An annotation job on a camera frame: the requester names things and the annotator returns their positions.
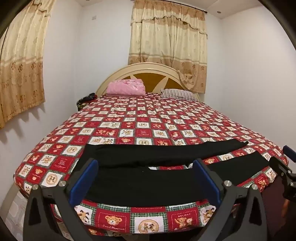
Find pink pillow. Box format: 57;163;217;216
107;79;146;96

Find dark cloth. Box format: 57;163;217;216
76;93;96;111

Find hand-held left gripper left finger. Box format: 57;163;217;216
23;159;102;241

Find beige floral curtain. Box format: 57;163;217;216
0;0;57;129
128;0;208;93

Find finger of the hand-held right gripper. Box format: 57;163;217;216
283;145;296;163
269;156;294;184

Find cream wooden headboard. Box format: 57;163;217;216
95;62;200;100

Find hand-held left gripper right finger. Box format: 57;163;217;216
193;158;269;241

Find red printed bedspread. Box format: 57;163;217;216
13;93;289;239

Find black pants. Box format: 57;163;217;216
79;138;276;207

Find striped pillow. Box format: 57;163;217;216
161;89;199;101

